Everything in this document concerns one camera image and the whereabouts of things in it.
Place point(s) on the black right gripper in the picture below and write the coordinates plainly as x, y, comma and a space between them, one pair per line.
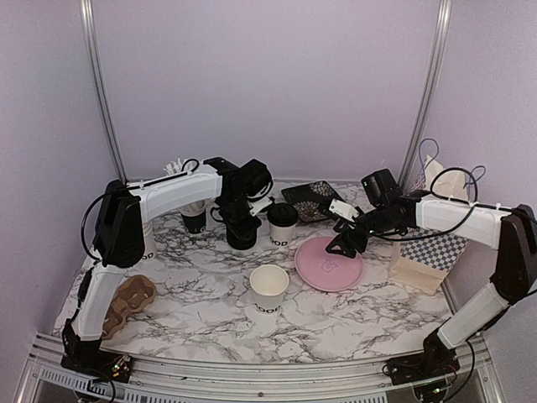
346, 241

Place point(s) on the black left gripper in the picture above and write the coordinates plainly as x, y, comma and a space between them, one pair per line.
223, 213

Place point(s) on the white paper coffee cup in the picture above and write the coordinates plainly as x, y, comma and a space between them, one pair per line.
281, 237

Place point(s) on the black plastic cup lid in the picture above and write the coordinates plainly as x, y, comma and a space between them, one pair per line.
282, 214

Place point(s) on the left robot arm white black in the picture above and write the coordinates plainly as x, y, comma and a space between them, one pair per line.
126, 211

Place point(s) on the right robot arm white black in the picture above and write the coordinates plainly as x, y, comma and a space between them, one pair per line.
400, 216

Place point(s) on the stack of black lids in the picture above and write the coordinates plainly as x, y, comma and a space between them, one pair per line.
243, 241

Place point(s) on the pink round plate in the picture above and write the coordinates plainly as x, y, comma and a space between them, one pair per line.
324, 271

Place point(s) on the black cup holding straws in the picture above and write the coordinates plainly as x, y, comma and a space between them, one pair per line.
194, 217

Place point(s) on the dark floral square plate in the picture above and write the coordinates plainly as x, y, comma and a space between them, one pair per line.
312, 201

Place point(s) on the blue checkered paper bag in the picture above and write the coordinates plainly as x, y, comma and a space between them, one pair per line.
424, 261

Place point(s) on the stack of white paper cups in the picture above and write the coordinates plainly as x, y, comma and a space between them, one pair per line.
150, 248

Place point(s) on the brown cardboard cup carrier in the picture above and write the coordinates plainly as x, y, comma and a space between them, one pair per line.
131, 297

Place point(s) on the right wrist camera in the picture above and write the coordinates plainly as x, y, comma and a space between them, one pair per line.
336, 209

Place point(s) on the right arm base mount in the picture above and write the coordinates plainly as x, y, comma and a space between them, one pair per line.
413, 368

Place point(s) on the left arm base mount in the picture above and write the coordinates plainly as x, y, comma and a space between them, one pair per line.
87, 357

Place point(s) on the aluminium front rail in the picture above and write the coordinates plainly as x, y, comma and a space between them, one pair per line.
174, 380

